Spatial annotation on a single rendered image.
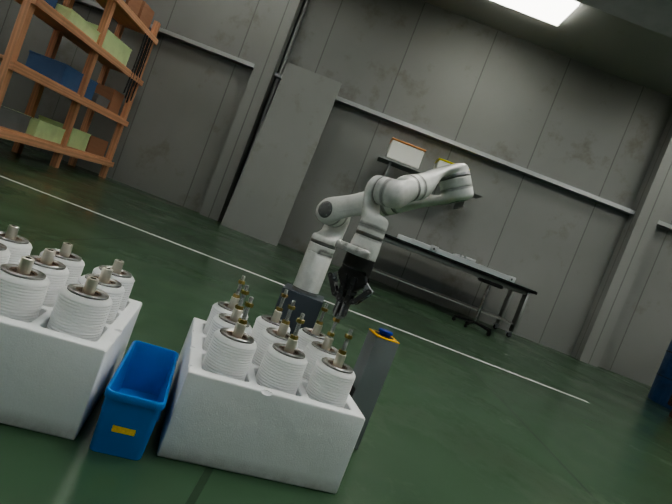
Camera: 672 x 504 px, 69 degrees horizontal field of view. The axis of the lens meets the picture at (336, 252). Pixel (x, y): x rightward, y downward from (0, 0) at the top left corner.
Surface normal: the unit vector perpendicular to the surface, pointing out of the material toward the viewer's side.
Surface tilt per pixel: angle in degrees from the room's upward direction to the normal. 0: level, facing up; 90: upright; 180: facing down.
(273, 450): 90
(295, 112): 80
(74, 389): 90
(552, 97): 90
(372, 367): 90
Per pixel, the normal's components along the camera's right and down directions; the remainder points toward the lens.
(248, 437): 0.25, 0.14
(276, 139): 0.04, -0.11
